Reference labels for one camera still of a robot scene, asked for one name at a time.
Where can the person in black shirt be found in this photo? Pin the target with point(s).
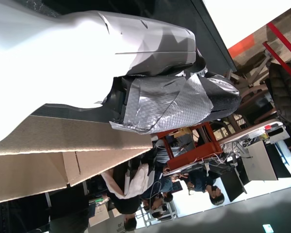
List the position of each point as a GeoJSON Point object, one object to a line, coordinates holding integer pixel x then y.
{"type": "Point", "coordinates": [126, 204]}

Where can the red metal frame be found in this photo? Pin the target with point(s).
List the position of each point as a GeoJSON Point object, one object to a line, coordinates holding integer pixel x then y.
{"type": "Point", "coordinates": [280, 60]}

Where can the white device with red button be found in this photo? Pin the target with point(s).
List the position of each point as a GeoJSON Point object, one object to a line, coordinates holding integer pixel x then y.
{"type": "Point", "coordinates": [276, 132]}

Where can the person in white shirt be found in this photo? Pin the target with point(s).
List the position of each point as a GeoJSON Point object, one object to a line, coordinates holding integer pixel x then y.
{"type": "Point", "coordinates": [138, 179]}

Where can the dark-haired seated person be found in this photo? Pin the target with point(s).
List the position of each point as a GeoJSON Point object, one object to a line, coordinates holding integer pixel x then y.
{"type": "Point", "coordinates": [215, 196]}

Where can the black monitor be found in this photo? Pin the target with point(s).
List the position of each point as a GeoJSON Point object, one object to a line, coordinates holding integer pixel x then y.
{"type": "Point", "coordinates": [232, 187]}

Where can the orange metal shelf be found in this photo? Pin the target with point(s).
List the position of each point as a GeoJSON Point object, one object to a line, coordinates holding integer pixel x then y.
{"type": "Point", "coordinates": [196, 155]}

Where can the black puffer jacket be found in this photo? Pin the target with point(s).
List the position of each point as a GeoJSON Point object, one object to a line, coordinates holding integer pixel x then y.
{"type": "Point", "coordinates": [286, 97]}

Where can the open cardboard box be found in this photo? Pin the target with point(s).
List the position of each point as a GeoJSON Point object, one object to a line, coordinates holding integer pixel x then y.
{"type": "Point", "coordinates": [38, 157]}

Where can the wooden chair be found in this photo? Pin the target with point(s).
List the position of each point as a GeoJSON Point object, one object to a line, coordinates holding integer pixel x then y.
{"type": "Point", "coordinates": [247, 89]}

